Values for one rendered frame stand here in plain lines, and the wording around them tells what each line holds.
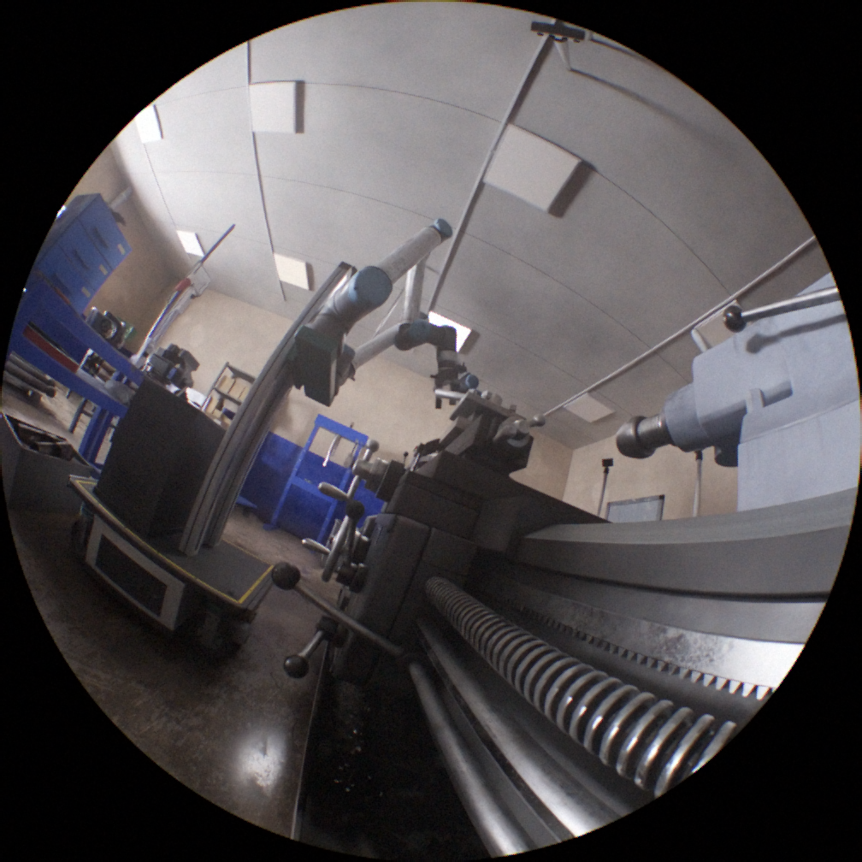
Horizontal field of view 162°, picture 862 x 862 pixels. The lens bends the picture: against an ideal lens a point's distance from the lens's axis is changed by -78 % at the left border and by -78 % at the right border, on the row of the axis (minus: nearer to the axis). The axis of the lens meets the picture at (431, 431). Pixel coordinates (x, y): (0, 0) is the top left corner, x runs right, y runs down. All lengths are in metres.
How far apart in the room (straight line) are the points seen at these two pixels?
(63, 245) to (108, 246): 0.23
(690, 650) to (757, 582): 0.06
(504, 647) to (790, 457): 0.29
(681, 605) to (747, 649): 0.07
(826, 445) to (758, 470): 0.08
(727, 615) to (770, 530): 0.06
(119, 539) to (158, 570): 0.20
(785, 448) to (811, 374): 0.10
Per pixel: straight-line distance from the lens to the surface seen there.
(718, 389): 0.49
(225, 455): 1.23
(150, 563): 1.19
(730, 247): 3.17
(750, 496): 0.33
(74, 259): 1.58
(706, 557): 0.22
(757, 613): 0.23
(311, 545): 0.83
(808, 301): 0.42
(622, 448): 0.66
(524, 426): 0.52
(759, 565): 0.21
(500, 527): 0.43
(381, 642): 0.44
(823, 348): 0.43
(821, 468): 0.32
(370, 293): 1.08
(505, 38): 2.68
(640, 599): 0.27
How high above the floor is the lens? 0.78
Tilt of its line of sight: 19 degrees up
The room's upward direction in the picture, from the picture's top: 22 degrees clockwise
